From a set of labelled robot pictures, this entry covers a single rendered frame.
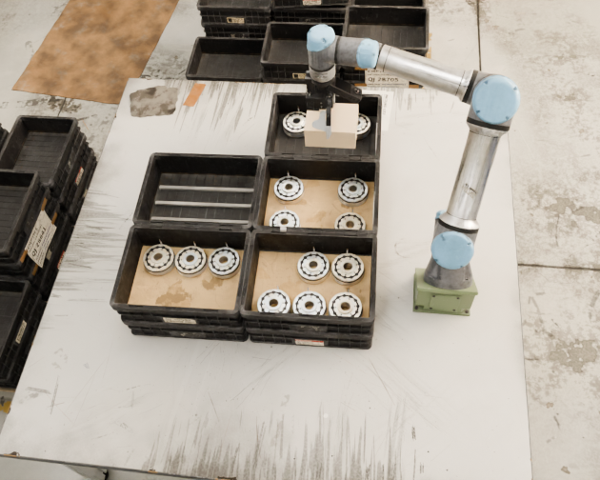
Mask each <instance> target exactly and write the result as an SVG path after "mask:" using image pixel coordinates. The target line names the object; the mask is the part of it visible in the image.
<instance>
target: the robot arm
mask: <svg viewBox="0 0 600 480"><path fill-rule="evenodd" d="M307 49H308V55H309V67H310V70H306V76H305V83H306V85H307V91H306V107H307V110H312V111H319V110H322V111H320V113H319V119H317V120H315V121H313V122H312V126H313V127H314V128H315V129H318V130H323V131H325V132H326V137H327V139H329V138H330V136H331V118H332V113H331V109H333V104H335V94H337V95H339V96H341V97H343V98H345V99H347V100H349V101H351V102H352V103H354V104H358V103H359V102H360V101H361V99H362V90H361V89H359V88H357V87H355V86H354V85H352V84H350V83H348V82H346V81H344V80H342V79H340V78H338V77H336V76H335V65H343V66H351V67H357V68H361V69H374V70H379V71H382V72H384V73H387V74H390V75H393V76H396V77H399V78H402V79H405V80H408V81H411V82H413V83H416V84H419V85H422V86H425V87H428V88H431V89H434V90H439V91H442V92H444V93H447V94H450V95H453V96H456V97H458V98H459V100H460V102H462V103H465V104H468V105H470V109H469V113H468V117H467V120H466V123H467V125H468V127H469V128H470V131H469V134H468V138H467V141H466V145H465V147H464V151H463V154H462V158H461V161H460V165H459V168H458V172H457V175H456V178H455V182H454V185H453V189H452V192H451V196H450V201H449V204H448V208H447V209H446V210H439V211H438V212H436V215H435V218H434V220H435V222H434V232H433V238H432V242H431V246H430V251H431V258H430V260H429V263H428V265H427V267H426V269H425V272H424V280H425V282H426V283H428V284H429V285H431V286H434V287H436V288H439V289H444V290H464V289H467V288H469V287H471V285H472V279H473V276H472V272H471V267H470V260H471V258H472V256H473V255H474V244H475V241H476V237H477V234H478V231H479V228H480V225H479V223H478V222H477V220H476V218H477V215H478V211H479V209H480V206H481V203H482V199H483V196H484V193H485V189H486V186H487V184H488V180H489V177H490V171H491V168H492V165H493V162H494V158H495V155H496V152H497V149H498V146H499V143H500V139H501V137H502V136H503V135H504V134H506V133H508V132H509V131H510V125H511V122H512V119H513V116H514V114H515V113H516V112H517V110H518V108H519V105H520V91H519V89H518V87H517V86H516V84H515V83H514V82H513V81H512V80H511V79H509V78H508V77H507V76H505V75H502V74H495V73H488V72H482V71H480V70H474V69H472V70H468V71H466V70H461V69H458V68H456V67H453V66H450V65H447V64H443V63H440V62H437V61H434V60H431V59H429V58H426V57H423V56H420V55H416V54H413V53H410V52H407V51H404V50H400V49H397V48H394V47H390V46H387V45H384V44H381V43H378V42H377V41H373V40H371V39H369V38H351V37H343V36H338V35H335V34H334V31H333V29H332V28H331V27H329V26H327V25H317V26H314V27H312V28H311V29H310V30H309V32H308V44H307ZM307 93H308V94H307ZM307 102H308V103H307Z"/></svg>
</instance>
